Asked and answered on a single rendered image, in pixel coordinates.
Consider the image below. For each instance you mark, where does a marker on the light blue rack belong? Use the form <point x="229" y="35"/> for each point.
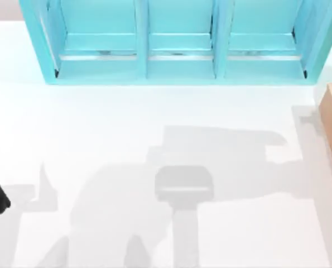
<point x="179" y="67"/>

